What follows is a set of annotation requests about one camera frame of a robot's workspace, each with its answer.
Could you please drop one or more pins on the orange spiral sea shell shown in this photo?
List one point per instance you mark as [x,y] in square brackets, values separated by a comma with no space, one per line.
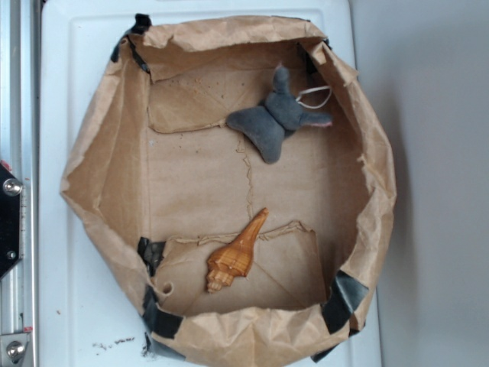
[235,259]

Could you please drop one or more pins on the aluminium frame rail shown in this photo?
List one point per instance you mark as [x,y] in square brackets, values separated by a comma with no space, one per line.
[18,340]

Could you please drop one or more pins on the grey plush toy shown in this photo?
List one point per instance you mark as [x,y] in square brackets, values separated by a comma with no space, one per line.
[278,117]

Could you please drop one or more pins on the black metal bracket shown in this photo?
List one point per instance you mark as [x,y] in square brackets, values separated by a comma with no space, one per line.
[10,210]

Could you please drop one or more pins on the brown paper lined box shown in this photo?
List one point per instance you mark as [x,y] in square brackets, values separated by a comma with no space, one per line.
[160,182]

